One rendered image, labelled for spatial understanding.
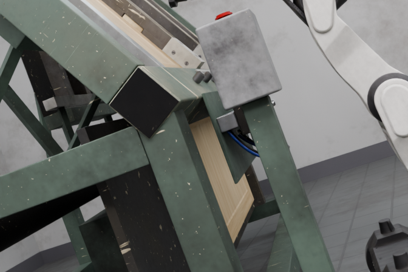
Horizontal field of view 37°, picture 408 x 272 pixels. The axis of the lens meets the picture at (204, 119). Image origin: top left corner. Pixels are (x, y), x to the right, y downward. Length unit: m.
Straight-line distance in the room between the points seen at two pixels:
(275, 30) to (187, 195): 3.44
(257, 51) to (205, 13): 3.56
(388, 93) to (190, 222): 0.68
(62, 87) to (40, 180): 1.69
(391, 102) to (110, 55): 0.78
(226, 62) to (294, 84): 3.40
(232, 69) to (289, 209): 0.32
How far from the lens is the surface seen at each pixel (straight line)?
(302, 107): 4.62
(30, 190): 1.39
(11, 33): 1.45
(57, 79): 3.04
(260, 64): 1.22
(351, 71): 1.72
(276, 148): 1.26
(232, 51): 1.23
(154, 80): 1.26
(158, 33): 1.96
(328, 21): 1.69
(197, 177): 1.26
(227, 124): 1.52
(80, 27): 1.31
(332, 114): 4.59
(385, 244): 1.97
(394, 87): 1.68
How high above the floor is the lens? 0.76
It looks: level
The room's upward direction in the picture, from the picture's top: 21 degrees counter-clockwise
